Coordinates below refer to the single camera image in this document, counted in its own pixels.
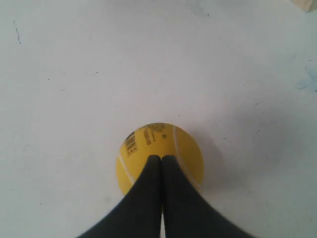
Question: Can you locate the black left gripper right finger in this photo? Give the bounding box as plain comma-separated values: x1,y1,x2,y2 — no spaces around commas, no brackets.
161,155,239,238

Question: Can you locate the yellow rubber ball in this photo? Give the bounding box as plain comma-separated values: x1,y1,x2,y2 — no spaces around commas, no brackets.
116,123,204,195

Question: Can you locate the light wooden cube block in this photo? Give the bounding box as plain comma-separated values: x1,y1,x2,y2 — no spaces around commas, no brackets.
293,0,317,12

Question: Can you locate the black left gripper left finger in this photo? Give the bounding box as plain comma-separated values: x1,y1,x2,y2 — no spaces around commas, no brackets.
80,155,162,238

